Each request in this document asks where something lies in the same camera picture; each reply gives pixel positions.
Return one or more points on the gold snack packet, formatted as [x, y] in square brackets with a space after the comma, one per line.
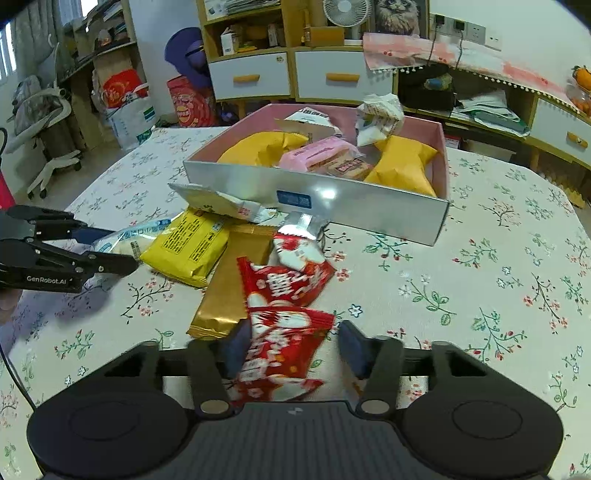
[226, 295]

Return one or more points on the silver paw print packet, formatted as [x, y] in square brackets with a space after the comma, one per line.
[212, 198]

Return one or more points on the white sack red print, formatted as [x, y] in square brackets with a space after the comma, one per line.
[129, 115]

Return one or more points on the white desk fan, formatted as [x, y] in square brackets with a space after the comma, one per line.
[346, 14]

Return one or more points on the white office chair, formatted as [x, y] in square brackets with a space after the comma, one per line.
[41, 129]

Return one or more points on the pink patterned cloth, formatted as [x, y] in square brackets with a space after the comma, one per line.
[485, 60]

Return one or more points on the stack of papers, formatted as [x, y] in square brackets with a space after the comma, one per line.
[251, 5]

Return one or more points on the orange fruit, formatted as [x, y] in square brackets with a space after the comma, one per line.
[582, 78]

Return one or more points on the bowl of oranges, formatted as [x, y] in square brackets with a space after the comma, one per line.
[581, 101]

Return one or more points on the red printed bag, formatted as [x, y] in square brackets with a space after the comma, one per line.
[189, 104]

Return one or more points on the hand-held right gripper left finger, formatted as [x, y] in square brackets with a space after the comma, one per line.
[238, 350]

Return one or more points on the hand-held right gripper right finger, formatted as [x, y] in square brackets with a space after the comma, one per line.
[353, 350]

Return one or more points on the floral tablecloth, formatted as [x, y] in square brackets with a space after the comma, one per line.
[461, 286]

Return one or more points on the wooden shelf cabinet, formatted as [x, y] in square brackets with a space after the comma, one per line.
[291, 27]

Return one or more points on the purple cushion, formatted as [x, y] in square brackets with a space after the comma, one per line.
[187, 55]

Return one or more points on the yellow pillow snack packet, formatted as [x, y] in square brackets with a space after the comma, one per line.
[406, 170]
[258, 147]

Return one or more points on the wall socket strip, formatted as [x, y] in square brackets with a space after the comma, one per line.
[461, 30]

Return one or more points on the pink and silver box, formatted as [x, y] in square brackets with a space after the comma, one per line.
[369, 217]

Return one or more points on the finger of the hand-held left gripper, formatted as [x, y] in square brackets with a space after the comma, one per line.
[92, 235]
[111, 265]

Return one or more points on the low wooden cabinet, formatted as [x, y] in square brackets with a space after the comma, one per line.
[549, 152]

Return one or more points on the small silver packet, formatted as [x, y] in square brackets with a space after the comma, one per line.
[304, 224]

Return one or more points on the white carton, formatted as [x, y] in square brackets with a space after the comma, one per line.
[227, 44]

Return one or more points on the wooden bookshelf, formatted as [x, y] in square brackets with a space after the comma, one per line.
[106, 50]

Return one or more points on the clear packet blue label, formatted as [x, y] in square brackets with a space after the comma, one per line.
[134, 237]

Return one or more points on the flat yellow printed packet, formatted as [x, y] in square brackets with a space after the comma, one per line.
[184, 249]

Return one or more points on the brown cardboard box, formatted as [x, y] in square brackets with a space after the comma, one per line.
[323, 37]

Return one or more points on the red object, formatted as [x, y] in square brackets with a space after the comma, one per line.
[5, 189]

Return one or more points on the pile of folded papers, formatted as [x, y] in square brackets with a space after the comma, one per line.
[489, 113]

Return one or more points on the white nut packet green print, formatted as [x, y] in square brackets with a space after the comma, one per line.
[381, 120]

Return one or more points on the pink snack packet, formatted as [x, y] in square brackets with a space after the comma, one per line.
[314, 154]

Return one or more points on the red and white snack packet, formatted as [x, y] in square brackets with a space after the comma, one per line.
[286, 281]

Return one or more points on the white nut snack packet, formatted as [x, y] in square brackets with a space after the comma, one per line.
[309, 121]

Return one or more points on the framed cat picture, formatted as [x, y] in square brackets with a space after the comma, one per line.
[399, 16]

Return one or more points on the brown snack packet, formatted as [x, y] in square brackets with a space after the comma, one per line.
[346, 167]

